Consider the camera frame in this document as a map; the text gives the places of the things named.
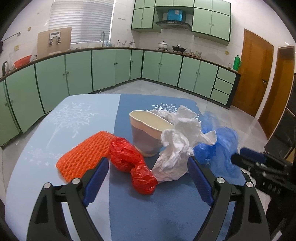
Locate red plastic basin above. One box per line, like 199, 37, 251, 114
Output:
14, 55, 31, 69

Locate green lower kitchen cabinets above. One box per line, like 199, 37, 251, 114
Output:
1, 48, 240, 145

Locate chrome sink faucet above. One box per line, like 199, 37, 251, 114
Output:
99, 31, 105, 48

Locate green thermos bottle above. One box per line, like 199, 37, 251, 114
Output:
233, 55, 241, 71

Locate window blind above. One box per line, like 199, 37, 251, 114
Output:
48, 0, 114, 44

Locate cardboard box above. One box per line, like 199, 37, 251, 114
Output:
37, 28, 72, 59

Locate blue printed tablecloth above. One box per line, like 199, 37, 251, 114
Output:
5, 94, 210, 240

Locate wooden door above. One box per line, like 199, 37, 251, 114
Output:
232, 29, 274, 116
258, 46, 295, 138

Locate beige paper cup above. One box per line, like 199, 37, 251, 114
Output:
129, 110, 173, 157

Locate white paper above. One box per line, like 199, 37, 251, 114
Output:
150, 105, 217, 183

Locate wall towel rail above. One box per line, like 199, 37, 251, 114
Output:
2, 31, 22, 42

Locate orange foam fruit net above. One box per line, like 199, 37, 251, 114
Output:
56, 131, 115, 183

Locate green kitchen cabinets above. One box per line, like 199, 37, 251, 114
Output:
1, 48, 240, 145
131, 0, 232, 46

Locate red plastic bag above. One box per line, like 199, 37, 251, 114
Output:
109, 137, 158, 195

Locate black wok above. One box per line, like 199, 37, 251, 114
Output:
172, 45, 186, 54

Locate green upper kitchen cabinets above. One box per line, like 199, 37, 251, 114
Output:
131, 0, 232, 46

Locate blue plastic bag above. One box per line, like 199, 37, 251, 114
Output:
193, 111, 242, 183

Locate white cooking pot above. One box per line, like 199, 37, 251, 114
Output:
158, 41, 168, 51

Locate steel kettle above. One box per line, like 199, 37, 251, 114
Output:
1, 61, 10, 76

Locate range hood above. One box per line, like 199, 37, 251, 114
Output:
154, 9, 193, 31

